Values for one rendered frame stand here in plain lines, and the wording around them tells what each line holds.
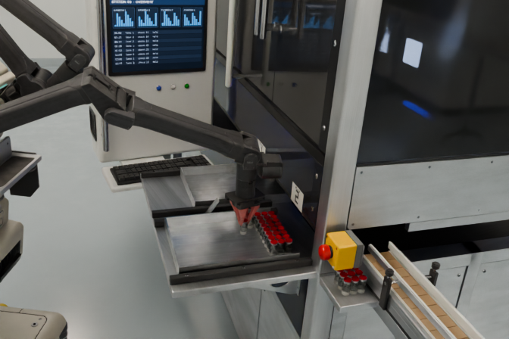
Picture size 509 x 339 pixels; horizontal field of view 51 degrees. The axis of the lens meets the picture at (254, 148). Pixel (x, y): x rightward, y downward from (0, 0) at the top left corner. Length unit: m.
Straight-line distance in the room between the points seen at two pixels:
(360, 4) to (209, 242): 0.80
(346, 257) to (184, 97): 1.14
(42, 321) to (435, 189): 1.55
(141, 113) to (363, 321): 0.90
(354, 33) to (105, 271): 2.12
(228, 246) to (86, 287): 1.43
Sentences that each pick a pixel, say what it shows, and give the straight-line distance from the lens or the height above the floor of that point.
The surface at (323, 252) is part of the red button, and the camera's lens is 1.37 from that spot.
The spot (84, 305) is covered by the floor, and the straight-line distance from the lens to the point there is 2.80.
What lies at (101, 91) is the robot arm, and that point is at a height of 1.38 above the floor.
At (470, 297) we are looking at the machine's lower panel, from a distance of 1.89.
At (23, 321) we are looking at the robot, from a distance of 2.33.
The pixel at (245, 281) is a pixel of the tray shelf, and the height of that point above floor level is 0.88.
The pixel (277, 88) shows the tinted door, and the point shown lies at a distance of 1.71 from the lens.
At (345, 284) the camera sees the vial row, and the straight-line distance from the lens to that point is 1.44.
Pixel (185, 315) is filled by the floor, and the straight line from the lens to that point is 2.69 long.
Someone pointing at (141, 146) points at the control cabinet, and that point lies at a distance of 2.28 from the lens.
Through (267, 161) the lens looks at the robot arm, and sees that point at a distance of 1.47.
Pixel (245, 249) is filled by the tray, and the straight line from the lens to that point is 1.57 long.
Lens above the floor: 1.76
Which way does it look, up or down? 23 degrees down
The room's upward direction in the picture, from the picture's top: 4 degrees clockwise
